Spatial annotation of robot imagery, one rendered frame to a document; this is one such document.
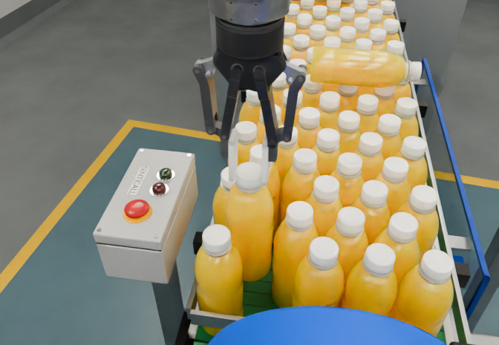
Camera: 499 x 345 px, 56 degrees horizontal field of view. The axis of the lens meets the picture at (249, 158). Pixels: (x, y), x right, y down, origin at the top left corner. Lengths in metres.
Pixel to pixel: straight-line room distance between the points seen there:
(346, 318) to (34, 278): 1.83
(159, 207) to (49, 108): 2.48
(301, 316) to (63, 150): 2.41
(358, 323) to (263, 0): 0.31
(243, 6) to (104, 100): 2.68
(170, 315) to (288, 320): 0.56
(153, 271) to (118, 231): 0.08
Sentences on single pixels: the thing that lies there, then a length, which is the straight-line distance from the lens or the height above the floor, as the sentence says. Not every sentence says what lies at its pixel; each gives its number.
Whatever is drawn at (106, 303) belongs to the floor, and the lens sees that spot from 1.99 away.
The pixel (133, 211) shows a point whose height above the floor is 1.11.
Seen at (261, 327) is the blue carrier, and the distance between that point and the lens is 0.45.
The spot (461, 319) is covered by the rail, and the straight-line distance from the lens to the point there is 0.80.
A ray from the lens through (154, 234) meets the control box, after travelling 0.68.
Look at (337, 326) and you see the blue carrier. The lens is 0.43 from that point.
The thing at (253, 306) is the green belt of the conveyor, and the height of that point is 0.90.
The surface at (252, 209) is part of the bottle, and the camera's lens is 0.66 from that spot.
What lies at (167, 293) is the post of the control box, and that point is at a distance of 0.92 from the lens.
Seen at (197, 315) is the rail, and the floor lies 0.98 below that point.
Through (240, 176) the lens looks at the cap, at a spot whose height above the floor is 1.18.
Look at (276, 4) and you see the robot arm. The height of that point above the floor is 1.43.
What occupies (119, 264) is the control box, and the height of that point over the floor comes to 1.04.
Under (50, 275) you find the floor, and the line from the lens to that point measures 2.15.
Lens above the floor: 1.60
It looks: 40 degrees down
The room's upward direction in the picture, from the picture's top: straight up
